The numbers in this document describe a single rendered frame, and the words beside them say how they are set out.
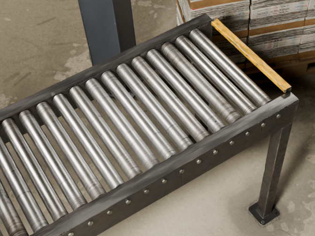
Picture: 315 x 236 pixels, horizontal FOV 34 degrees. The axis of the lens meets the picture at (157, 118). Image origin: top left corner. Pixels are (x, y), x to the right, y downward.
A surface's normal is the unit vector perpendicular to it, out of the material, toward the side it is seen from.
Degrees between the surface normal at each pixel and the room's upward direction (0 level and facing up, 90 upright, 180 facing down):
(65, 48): 0
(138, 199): 90
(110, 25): 90
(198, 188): 0
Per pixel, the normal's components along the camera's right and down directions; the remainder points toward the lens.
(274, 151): -0.85, 0.45
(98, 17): -0.34, 0.75
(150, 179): -0.06, -0.62
